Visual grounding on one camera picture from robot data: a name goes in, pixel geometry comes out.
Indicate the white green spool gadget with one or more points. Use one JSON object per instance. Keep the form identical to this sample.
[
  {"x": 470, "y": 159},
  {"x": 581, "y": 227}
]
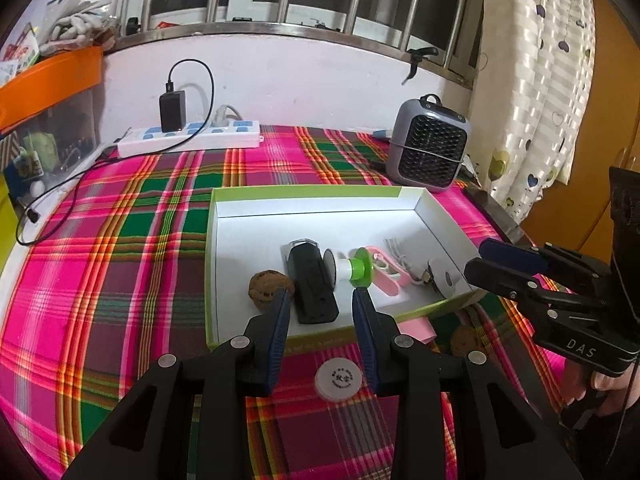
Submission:
[{"x": 357, "y": 269}]

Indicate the pink cable holder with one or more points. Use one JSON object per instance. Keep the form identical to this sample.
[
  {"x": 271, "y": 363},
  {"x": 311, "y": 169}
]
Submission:
[{"x": 418, "y": 328}]

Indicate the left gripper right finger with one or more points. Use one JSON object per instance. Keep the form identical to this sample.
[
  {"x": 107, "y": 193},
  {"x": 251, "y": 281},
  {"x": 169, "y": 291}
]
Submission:
[{"x": 497, "y": 435}]

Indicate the black charger with cable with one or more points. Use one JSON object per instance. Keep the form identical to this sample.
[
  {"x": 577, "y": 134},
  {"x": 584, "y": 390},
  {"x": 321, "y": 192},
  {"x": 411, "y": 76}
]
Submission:
[{"x": 172, "y": 105}]

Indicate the black rectangular device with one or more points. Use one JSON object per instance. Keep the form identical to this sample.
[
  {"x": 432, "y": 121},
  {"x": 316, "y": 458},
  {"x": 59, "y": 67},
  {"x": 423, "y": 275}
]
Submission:
[{"x": 314, "y": 299}]

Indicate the pink stapler case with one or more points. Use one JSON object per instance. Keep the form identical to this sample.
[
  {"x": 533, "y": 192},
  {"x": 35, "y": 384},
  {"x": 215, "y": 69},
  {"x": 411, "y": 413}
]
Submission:
[{"x": 388, "y": 275}]

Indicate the black window handle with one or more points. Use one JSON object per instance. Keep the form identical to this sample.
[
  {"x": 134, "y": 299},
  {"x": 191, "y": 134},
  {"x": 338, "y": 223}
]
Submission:
[{"x": 416, "y": 57}]

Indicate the white power strip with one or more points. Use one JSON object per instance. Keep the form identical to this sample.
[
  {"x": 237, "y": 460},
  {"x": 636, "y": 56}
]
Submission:
[{"x": 193, "y": 137}]

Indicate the grey mini heater fan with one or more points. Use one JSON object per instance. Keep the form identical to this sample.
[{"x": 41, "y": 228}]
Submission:
[{"x": 427, "y": 145}]

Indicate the grey white mouse-shaped gadget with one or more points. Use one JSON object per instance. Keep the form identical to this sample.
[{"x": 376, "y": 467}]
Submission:
[{"x": 445, "y": 276}]

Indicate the plaid pink green cloth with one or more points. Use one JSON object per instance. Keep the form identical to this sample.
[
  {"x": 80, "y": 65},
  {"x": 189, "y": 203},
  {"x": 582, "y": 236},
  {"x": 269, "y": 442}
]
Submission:
[{"x": 122, "y": 282}]

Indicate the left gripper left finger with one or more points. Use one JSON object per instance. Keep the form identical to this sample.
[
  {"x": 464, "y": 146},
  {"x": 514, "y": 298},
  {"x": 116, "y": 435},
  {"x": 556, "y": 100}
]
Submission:
[{"x": 148, "y": 434}]

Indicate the white patterned curtain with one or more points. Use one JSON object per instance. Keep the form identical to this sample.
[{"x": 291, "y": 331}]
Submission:
[{"x": 529, "y": 97}]

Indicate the green white cardboard box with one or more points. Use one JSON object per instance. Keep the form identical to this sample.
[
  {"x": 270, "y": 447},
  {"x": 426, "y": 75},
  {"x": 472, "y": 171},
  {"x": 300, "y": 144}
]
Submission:
[{"x": 398, "y": 243}]

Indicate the white gloves pile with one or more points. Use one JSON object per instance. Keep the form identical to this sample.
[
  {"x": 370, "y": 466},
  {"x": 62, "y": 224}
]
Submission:
[{"x": 79, "y": 31}]

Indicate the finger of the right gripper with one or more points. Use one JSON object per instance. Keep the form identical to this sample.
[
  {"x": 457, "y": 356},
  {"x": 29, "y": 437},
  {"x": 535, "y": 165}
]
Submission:
[
  {"x": 564, "y": 266},
  {"x": 528, "y": 291}
]

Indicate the white round cap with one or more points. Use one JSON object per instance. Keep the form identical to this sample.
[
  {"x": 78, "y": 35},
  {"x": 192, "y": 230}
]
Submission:
[{"x": 338, "y": 380}]

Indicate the orange lid storage bin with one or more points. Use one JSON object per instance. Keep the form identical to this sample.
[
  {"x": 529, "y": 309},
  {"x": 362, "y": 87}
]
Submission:
[{"x": 55, "y": 96}]

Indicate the brown walnut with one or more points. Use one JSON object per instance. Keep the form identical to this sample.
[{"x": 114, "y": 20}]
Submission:
[
  {"x": 263, "y": 285},
  {"x": 464, "y": 340}
]

